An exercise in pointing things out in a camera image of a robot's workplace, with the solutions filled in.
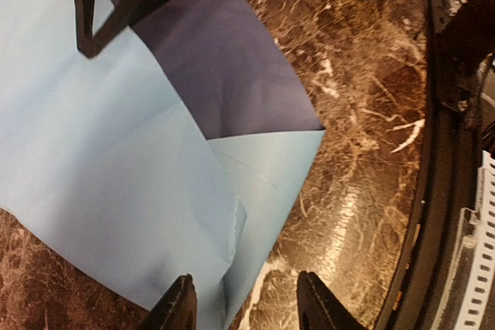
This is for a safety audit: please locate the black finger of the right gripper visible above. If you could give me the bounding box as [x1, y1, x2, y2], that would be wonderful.
[74, 0, 97, 56]
[87, 5, 131, 58]

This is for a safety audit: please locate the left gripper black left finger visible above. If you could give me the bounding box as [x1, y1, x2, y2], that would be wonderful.
[138, 274, 197, 330]

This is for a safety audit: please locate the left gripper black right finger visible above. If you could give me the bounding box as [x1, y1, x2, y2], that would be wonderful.
[296, 271, 365, 330]

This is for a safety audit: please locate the blue wrapping paper sheet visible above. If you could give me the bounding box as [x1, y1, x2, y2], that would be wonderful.
[1, 0, 324, 329]

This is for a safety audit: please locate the white slotted cable duct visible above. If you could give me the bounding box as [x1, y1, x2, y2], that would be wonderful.
[459, 151, 494, 329]

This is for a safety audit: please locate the black front frame rail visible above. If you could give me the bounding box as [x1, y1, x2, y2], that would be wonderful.
[374, 0, 494, 329]

